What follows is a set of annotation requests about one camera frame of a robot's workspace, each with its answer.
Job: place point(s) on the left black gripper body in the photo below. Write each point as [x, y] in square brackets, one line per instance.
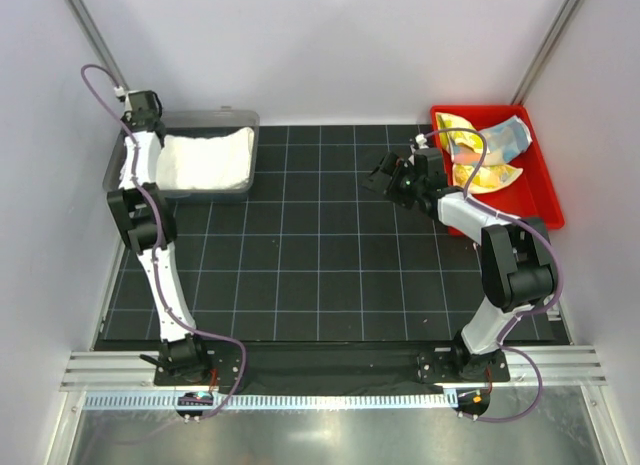
[126, 121]

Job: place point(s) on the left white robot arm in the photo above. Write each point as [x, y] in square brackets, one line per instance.
[148, 229]

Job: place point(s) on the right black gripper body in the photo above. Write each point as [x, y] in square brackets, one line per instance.
[404, 186]

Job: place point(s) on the clear plastic bin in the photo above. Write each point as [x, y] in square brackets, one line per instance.
[212, 124]

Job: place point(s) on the aluminium front rail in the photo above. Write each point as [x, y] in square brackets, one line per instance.
[558, 366]

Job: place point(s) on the right aluminium frame post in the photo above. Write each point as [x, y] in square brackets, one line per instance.
[559, 26]

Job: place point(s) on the slotted cable duct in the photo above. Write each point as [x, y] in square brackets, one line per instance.
[195, 401]

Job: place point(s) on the white pink towel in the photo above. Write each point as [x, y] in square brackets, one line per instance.
[180, 163]

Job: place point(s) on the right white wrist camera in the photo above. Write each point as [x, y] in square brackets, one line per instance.
[420, 141]

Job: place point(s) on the left aluminium frame post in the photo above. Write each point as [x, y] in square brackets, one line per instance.
[106, 65]

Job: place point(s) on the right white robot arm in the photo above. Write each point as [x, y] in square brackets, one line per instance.
[518, 271]

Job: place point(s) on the aluminium frame post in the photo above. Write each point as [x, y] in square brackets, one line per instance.
[559, 26]
[106, 65]

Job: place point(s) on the yellow patterned towel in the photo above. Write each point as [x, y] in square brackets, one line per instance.
[467, 149]

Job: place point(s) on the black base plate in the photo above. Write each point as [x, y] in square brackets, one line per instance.
[334, 368]

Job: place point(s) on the red plastic bin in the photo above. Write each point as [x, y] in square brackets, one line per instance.
[533, 193]

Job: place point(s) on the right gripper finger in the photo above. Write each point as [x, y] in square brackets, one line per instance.
[389, 163]
[375, 181]

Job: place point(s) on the blue patterned towel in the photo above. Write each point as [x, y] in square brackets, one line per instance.
[506, 141]

